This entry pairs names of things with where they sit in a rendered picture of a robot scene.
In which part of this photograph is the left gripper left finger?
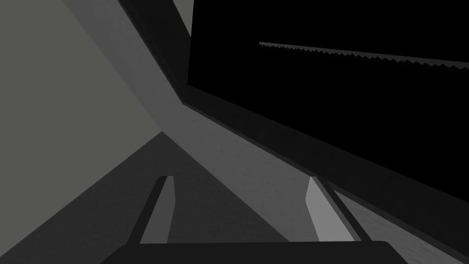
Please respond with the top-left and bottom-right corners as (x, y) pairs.
(125, 176), (176, 245)

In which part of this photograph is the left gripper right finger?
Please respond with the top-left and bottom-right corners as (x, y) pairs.
(305, 176), (372, 242)

